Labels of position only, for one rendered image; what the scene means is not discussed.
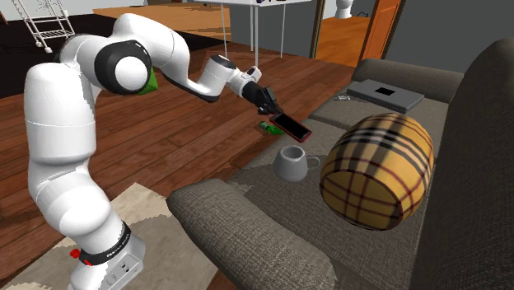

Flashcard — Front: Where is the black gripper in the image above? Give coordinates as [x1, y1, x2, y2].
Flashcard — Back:
[241, 80, 284, 119]

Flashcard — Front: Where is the red framed black phone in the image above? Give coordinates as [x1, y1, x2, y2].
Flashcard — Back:
[269, 112, 313, 144]

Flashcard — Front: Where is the green bottle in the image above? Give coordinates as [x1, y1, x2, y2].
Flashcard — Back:
[259, 121, 287, 136]

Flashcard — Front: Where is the grey mug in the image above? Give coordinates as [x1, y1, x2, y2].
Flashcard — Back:
[273, 144, 322, 184]

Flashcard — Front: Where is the white table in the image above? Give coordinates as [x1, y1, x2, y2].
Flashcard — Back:
[195, 0, 312, 68]

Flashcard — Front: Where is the green box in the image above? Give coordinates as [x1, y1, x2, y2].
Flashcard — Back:
[136, 66, 160, 96]

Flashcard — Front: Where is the yellow plaid round cushion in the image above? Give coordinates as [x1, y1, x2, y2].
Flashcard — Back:
[319, 112, 436, 232]

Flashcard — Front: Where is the grey laptop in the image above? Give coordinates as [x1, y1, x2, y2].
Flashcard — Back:
[346, 78, 426, 115]

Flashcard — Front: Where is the orange door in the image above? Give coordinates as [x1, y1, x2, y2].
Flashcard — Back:
[357, 0, 408, 62]

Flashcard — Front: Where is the beige rug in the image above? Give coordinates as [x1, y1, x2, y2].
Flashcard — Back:
[0, 182, 220, 290]

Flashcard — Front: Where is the grey brown sofa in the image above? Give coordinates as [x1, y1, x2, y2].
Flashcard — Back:
[166, 37, 514, 290]

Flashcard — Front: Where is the white wire rack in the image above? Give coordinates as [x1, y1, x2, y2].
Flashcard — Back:
[11, 0, 77, 54]

